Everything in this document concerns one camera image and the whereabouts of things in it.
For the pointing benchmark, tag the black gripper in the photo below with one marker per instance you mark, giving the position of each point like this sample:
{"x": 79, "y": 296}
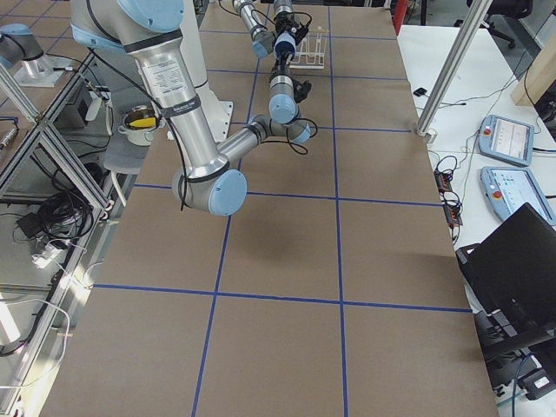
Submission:
{"x": 285, "y": 23}
{"x": 280, "y": 69}

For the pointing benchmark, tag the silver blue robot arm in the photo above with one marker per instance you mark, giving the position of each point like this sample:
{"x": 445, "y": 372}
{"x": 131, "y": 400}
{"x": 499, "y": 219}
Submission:
{"x": 265, "y": 41}
{"x": 150, "y": 32}

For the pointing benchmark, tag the small black puck device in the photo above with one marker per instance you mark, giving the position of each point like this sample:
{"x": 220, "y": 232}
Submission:
{"x": 420, "y": 91}

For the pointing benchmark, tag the white pot with yellow contents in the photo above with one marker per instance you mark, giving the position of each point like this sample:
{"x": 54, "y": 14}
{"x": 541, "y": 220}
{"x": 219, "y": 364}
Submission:
{"x": 140, "y": 124}

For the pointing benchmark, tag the far teach pendant tablet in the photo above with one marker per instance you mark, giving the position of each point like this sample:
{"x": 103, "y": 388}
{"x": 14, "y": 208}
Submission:
{"x": 506, "y": 140}

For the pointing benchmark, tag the teach pendant tablet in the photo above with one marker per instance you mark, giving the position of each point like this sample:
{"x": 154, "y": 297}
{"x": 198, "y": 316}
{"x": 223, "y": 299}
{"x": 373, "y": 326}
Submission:
{"x": 507, "y": 189}
{"x": 506, "y": 140}

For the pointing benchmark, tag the near teach pendant tablet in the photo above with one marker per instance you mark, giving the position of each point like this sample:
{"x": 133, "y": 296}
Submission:
{"x": 507, "y": 189}

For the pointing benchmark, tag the black laptop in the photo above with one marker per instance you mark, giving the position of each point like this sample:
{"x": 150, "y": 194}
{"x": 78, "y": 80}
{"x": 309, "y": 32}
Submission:
{"x": 513, "y": 270}

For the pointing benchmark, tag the white wire cup holder rack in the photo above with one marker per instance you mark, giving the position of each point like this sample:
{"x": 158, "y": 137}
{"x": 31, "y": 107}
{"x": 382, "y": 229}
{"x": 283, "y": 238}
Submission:
{"x": 312, "y": 50}

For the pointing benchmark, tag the aluminium frame post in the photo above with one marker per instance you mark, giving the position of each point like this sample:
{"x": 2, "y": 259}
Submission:
{"x": 456, "y": 54}

